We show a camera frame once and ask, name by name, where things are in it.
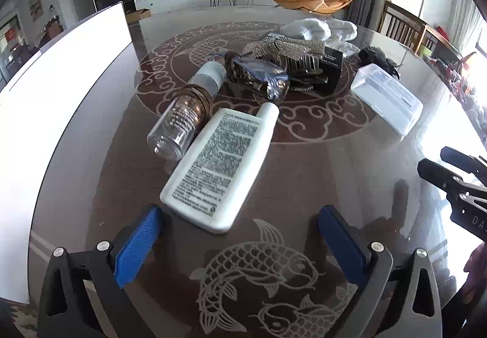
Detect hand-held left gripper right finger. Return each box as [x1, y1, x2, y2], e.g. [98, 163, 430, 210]
[317, 205, 444, 338]

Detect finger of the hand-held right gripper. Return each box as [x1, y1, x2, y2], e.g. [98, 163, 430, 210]
[417, 158, 477, 206]
[440, 146, 487, 186]

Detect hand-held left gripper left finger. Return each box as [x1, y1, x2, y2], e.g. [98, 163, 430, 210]
[37, 205, 164, 338]

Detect white lotion bottle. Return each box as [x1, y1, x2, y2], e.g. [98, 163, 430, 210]
[160, 102, 280, 235]

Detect rhinestone bow hair clip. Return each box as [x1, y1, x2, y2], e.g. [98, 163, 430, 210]
[243, 33, 326, 57]

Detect white plastic case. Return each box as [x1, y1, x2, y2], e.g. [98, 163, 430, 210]
[350, 64, 424, 135]

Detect cluttered wooden sideboard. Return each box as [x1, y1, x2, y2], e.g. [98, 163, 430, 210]
[416, 24, 487, 106]

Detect black mesh hair accessory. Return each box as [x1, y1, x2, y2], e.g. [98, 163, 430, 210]
[358, 46, 401, 80]

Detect clear plastic bottle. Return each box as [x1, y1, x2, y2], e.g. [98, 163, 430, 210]
[146, 61, 227, 161]

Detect black box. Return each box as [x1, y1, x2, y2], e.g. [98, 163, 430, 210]
[317, 46, 345, 97]

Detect wooden chair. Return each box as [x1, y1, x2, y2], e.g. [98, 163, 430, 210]
[378, 0, 427, 49]

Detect clear plastic wrapped packet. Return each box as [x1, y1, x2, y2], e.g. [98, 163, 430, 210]
[282, 53, 330, 93]

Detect cardboard box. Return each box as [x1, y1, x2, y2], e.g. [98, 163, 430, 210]
[127, 9, 152, 23]

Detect brown hair tie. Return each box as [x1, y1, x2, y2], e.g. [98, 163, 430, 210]
[177, 84, 213, 121]

